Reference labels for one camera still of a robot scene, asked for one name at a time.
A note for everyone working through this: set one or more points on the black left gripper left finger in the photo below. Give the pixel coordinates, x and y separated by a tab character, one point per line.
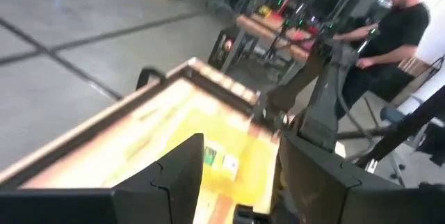
167	189

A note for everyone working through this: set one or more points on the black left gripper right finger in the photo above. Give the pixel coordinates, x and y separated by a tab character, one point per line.
309	189

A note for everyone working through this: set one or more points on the yellow carded calculator pack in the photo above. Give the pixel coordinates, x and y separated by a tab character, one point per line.
220	159

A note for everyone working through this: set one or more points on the yellow translucent plastic bin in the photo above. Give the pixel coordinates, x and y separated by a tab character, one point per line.
250	168

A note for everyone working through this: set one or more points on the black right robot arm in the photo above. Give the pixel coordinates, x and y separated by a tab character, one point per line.
323	112

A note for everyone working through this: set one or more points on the office chair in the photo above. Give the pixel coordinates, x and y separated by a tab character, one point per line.
393	114

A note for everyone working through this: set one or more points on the black computer red light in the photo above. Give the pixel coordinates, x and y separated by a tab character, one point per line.
222	48

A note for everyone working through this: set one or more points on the wooden background robot table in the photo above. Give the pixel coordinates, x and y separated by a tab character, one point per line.
267	31

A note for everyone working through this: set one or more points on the person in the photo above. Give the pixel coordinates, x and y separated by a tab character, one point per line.
403	25

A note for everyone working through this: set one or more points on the black rig post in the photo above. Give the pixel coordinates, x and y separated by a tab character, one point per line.
406	126

